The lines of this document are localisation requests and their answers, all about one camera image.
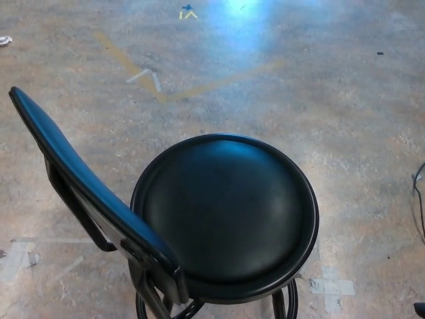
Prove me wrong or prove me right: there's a black swivel chair with backrest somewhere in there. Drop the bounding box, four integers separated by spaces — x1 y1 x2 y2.
9 86 321 319

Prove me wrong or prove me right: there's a white tape cross mark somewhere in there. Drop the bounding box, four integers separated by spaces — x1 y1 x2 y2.
309 265 357 314

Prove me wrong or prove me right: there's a black cable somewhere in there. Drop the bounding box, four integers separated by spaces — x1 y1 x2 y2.
412 163 425 239

